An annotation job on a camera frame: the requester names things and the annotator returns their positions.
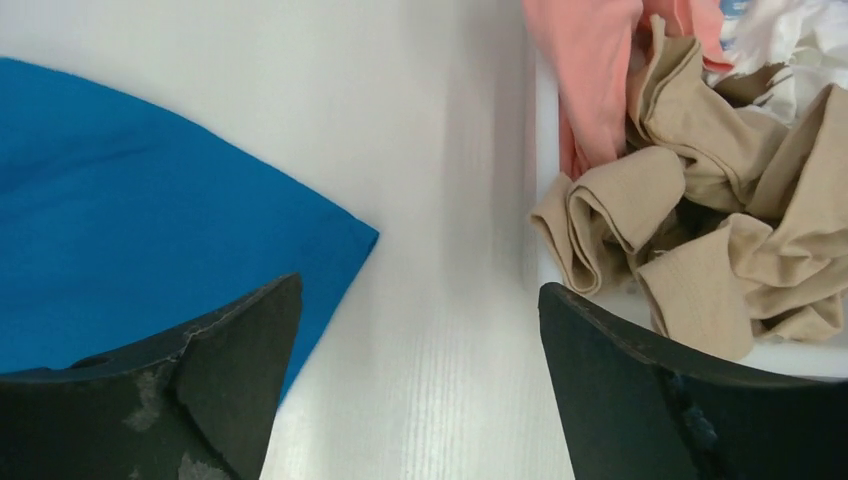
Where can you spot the beige t shirt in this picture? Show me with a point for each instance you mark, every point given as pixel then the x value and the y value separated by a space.
pixel 733 224

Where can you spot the white t shirt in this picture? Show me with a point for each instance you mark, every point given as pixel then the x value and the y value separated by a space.
pixel 784 53

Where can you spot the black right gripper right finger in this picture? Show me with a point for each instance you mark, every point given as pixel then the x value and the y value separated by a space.
pixel 636 405

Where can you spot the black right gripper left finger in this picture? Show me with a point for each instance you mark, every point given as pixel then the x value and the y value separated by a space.
pixel 196 401

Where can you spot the salmon pink t shirt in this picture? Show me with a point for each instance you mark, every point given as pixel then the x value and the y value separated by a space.
pixel 589 45

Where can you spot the blue t shirt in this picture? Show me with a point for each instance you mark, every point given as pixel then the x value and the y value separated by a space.
pixel 121 219

